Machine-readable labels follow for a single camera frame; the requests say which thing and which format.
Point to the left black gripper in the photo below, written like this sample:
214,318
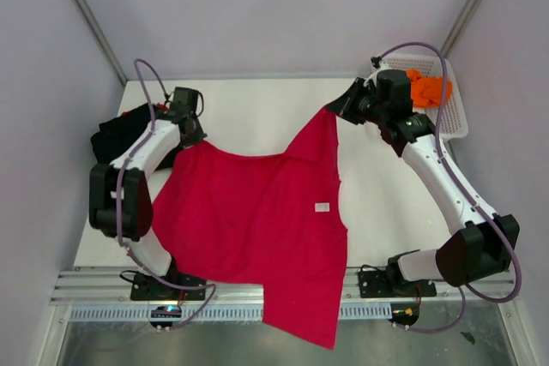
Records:
197,136

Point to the magenta t shirt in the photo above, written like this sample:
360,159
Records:
271,220

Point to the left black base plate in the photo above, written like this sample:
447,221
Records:
147,288

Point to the black controller board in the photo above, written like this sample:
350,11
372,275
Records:
165,316
403,314

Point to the white perforated plastic basket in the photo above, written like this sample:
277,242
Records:
454,124

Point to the aluminium front rail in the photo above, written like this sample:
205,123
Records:
103,285

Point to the right black controller board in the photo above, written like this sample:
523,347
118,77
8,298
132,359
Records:
403,314

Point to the left black controller board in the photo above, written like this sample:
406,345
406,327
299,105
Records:
165,316

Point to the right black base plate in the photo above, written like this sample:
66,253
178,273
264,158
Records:
375,282

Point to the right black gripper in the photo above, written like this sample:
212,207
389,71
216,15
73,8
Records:
345,105

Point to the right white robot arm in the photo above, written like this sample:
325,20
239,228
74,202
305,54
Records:
482,242

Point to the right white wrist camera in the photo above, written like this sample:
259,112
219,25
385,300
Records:
370,81

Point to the red folded t shirt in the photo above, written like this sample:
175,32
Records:
161,106

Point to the black folded t shirt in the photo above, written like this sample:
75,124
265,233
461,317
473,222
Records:
117,135

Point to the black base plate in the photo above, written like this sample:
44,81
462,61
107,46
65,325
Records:
147,288
375,282

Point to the orange t shirt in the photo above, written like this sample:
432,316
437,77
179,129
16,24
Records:
426,91

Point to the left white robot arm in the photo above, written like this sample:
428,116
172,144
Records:
120,205

